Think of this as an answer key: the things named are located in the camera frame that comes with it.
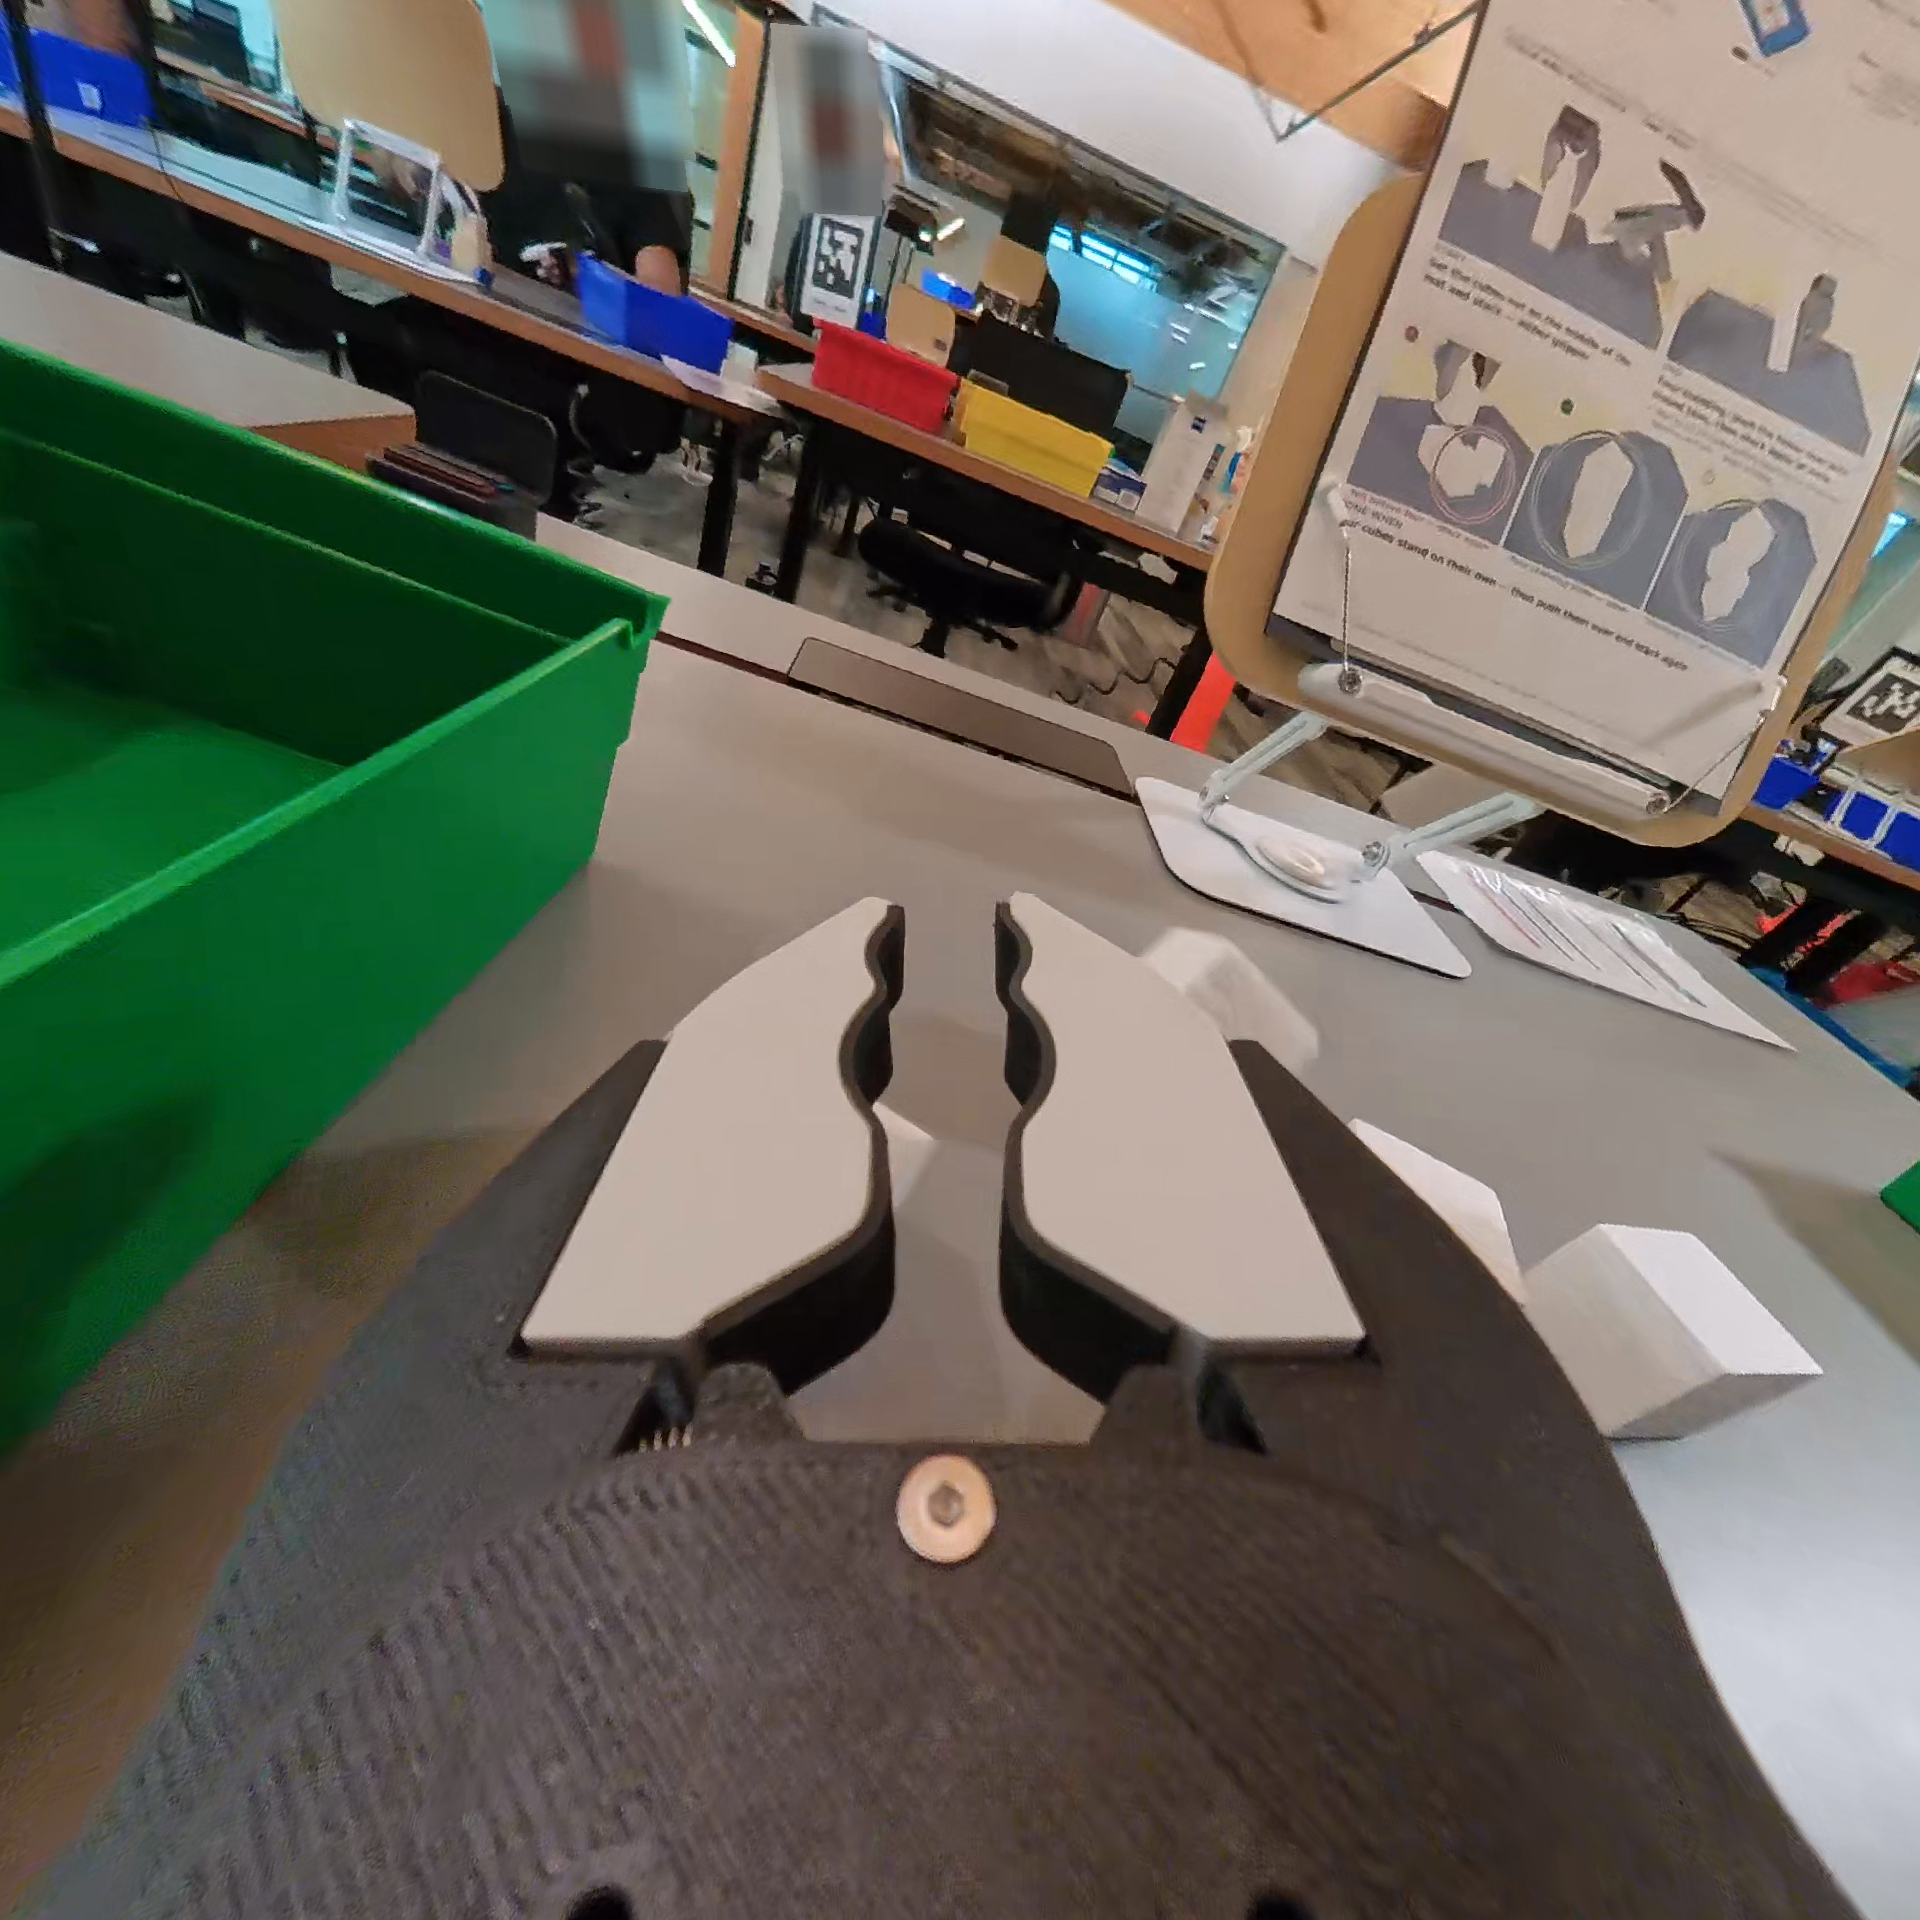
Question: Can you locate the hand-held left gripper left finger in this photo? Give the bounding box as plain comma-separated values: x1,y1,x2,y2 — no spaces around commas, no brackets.
517,894,910,1396

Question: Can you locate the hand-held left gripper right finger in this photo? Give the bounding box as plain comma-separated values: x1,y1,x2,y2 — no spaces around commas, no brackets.
994,893,1373,1408

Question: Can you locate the wooden background desk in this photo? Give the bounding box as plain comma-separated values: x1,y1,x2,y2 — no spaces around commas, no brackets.
0,107,1220,576

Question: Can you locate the light desk with wooden edge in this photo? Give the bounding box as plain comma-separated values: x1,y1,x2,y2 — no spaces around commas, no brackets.
0,253,417,473

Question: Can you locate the document stand with wooden board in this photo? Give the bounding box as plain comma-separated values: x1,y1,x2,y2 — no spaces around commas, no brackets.
1134,0,1920,981

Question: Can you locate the clear plastic bag with sheet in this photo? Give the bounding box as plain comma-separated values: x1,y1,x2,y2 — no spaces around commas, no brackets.
1417,848,1795,1048

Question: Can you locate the black office chair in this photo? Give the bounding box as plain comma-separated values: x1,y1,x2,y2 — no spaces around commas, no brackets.
857,518,1085,657

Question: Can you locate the yellow storage bin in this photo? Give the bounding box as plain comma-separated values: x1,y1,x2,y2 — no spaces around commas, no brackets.
951,378,1118,500

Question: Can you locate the red storage bin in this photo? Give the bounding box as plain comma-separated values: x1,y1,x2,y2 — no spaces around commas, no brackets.
810,321,964,437

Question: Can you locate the black and white marker sign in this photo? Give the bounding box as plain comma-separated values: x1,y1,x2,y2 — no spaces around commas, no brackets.
1837,646,1920,747
788,214,880,326

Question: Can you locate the blue storage bin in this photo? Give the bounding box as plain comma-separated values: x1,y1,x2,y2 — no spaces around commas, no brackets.
577,253,738,378

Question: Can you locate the printed instruction sheet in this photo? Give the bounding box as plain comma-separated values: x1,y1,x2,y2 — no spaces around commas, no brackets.
1265,0,1920,678

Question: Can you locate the dark desk cable flap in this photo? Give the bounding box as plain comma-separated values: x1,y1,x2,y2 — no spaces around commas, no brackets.
787,637,1137,798

